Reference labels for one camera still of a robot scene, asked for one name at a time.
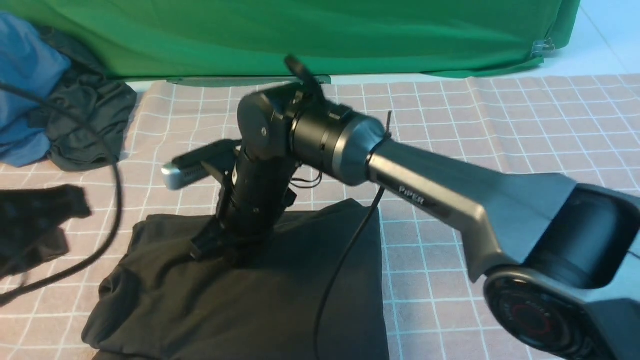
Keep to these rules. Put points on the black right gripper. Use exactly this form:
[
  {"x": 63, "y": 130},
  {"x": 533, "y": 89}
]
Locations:
[{"x": 259, "y": 195}]

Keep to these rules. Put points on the dark gray crumpled garment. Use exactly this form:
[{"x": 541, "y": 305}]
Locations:
[{"x": 86, "y": 91}]

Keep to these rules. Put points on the gray right robot arm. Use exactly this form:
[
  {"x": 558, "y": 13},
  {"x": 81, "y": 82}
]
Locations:
[{"x": 560, "y": 257}]

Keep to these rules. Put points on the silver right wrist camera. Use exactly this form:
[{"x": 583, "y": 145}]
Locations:
[{"x": 200, "y": 165}]

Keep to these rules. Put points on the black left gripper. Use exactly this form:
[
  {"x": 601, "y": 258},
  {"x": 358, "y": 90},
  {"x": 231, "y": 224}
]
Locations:
[{"x": 31, "y": 225}]

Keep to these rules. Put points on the pink grid-pattern tablecloth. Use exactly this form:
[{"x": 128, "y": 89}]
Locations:
[{"x": 586, "y": 127}]

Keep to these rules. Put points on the blue crumpled garment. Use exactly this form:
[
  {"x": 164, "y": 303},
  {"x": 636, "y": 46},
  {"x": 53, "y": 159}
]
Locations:
[{"x": 28, "y": 63}]

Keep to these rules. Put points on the metal binder clip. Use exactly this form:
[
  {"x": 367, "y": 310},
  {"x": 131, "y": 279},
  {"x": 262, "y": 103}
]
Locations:
[{"x": 542, "y": 48}]

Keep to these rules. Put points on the gray backdrop base bar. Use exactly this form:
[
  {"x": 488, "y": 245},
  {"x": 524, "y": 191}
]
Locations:
[{"x": 230, "y": 81}]

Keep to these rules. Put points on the green backdrop cloth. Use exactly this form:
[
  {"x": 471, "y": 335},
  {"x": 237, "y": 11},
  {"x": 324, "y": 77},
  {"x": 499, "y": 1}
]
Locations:
[{"x": 170, "y": 38}]

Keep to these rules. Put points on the dark gray long-sleeve top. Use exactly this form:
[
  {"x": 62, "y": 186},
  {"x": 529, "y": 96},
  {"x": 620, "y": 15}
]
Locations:
[{"x": 161, "y": 304}]

